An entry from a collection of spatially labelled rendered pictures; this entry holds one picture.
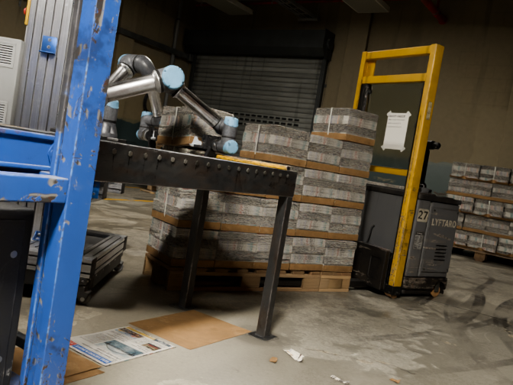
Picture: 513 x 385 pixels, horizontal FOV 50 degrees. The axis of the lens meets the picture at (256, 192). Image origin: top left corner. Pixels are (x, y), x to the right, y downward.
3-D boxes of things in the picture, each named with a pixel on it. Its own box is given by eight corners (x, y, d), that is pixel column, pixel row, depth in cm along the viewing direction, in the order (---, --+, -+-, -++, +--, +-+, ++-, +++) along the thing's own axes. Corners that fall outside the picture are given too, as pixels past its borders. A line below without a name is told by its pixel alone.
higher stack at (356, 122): (285, 276, 412) (314, 106, 405) (315, 277, 429) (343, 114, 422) (317, 291, 380) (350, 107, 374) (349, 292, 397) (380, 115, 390)
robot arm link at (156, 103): (157, 53, 342) (173, 124, 367) (144, 52, 348) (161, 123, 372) (145, 59, 334) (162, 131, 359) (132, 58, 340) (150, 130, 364)
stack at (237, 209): (140, 273, 347) (161, 143, 343) (286, 276, 413) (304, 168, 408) (166, 290, 315) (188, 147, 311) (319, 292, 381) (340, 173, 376)
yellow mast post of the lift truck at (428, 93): (384, 283, 402) (427, 44, 393) (392, 283, 407) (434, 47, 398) (393, 286, 395) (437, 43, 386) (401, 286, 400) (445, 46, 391)
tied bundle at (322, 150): (272, 163, 391) (278, 131, 390) (304, 168, 408) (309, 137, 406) (305, 168, 360) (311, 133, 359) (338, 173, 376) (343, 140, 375)
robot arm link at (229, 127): (221, 116, 291) (217, 137, 292) (227, 115, 281) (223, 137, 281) (234, 119, 294) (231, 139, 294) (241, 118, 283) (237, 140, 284)
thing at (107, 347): (128, 327, 243) (128, 325, 243) (175, 347, 227) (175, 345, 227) (57, 342, 212) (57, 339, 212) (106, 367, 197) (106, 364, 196)
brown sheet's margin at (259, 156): (239, 156, 375) (240, 150, 374) (272, 162, 391) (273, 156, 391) (270, 161, 344) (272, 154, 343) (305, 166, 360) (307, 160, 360)
